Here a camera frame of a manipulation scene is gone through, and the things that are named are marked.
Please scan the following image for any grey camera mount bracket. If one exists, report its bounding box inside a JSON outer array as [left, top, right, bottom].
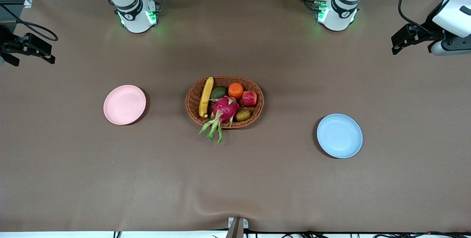
[[225, 217, 249, 238]]

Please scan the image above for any pink dragon fruit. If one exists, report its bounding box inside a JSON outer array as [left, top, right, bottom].
[[199, 96, 240, 145]]

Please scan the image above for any red apple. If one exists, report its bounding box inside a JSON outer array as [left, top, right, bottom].
[[241, 90, 258, 107]]

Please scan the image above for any brown wicker basket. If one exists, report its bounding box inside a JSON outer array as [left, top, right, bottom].
[[185, 75, 264, 129]]

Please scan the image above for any pink plate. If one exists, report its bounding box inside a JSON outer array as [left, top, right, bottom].
[[103, 85, 147, 125]]

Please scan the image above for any table cover cloth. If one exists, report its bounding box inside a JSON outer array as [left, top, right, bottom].
[[0, 0, 471, 233]]

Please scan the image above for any orange fruit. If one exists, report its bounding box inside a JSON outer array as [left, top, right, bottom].
[[228, 82, 244, 99]]

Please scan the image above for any green avocado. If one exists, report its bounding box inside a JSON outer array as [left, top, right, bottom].
[[210, 86, 228, 100]]

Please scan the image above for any yellow banana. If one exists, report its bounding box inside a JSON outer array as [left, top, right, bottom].
[[199, 77, 214, 118]]

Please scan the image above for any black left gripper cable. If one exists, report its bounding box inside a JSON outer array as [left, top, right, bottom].
[[399, 0, 442, 34]]

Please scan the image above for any blue plate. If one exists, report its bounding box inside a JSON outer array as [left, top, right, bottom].
[[317, 113, 363, 159]]

